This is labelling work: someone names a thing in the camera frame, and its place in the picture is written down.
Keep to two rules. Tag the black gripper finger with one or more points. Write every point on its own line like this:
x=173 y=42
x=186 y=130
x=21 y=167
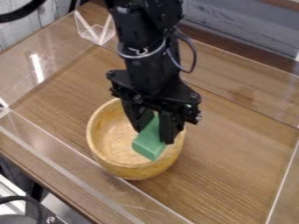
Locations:
x=171 y=125
x=138 y=113

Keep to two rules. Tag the clear acrylic corner bracket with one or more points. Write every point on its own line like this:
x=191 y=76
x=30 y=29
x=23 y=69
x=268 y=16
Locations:
x=99 y=34

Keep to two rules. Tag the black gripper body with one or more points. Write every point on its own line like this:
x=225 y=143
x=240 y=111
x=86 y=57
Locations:
x=151 y=80

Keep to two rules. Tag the green rectangular block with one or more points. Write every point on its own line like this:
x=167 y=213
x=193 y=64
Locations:
x=147 y=143

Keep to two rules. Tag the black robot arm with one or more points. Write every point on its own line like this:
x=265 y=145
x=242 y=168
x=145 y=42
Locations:
x=147 y=25

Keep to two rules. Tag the brown wooden bowl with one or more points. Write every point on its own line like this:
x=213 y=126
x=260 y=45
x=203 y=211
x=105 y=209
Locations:
x=110 y=137

